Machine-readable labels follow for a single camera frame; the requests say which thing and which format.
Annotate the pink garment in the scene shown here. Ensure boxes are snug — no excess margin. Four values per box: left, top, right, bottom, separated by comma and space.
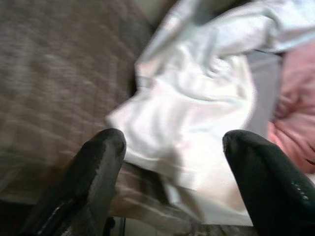
267, 45, 315, 174

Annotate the large white cloth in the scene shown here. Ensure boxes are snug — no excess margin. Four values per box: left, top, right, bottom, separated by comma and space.
105, 0, 315, 226

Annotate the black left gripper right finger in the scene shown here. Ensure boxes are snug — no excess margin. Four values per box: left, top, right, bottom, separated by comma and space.
222, 130, 315, 236

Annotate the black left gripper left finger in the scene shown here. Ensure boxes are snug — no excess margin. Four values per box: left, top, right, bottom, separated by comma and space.
18, 128, 127, 236

